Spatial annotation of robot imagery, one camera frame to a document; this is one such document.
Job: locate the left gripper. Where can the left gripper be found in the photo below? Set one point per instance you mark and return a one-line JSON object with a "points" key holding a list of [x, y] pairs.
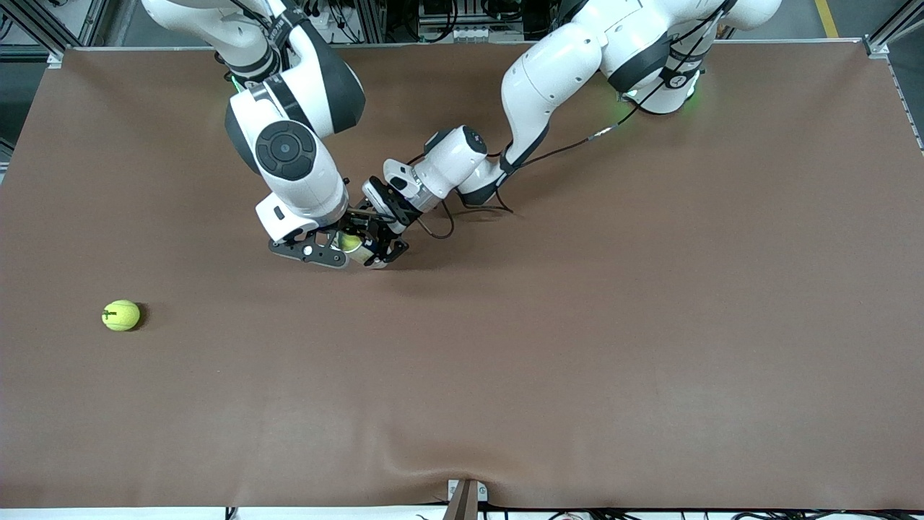
{"points": [[394, 207]]}

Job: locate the tennis ball with printed text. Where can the tennis ball with printed text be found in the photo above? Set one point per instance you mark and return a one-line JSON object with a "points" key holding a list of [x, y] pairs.
{"points": [[351, 243]]}

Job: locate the blue white tennis ball can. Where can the blue white tennis ball can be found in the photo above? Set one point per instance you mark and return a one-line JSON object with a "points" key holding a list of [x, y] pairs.
{"points": [[372, 258]]}

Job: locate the tennis ball with black cross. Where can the tennis ball with black cross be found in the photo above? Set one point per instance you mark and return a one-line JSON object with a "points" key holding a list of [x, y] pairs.
{"points": [[121, 315]]}

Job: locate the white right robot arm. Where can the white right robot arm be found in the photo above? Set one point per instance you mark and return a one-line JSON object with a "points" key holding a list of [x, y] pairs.
{"points": [[289, 152]]}

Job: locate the brown table mat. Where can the brown table mat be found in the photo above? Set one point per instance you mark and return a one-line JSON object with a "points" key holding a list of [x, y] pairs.
{"points": [[462, 361]]}

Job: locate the white power strip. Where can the white power strip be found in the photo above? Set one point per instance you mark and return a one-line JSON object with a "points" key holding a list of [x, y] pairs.
{"points": [[325, 18]]}

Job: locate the white connector block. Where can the white connector block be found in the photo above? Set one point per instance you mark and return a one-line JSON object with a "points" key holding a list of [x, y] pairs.
{"points": [[473, 32]]}

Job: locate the metal table edge clamp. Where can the metal table edge clamp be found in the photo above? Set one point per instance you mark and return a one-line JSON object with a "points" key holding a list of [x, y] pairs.
{"points": [[465, 498]]}

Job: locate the aluminium table corner bracket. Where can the aluminium table corner bracket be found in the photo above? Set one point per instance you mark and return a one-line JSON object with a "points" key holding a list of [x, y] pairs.
{"points": [[55, 59], [875, 47]]}

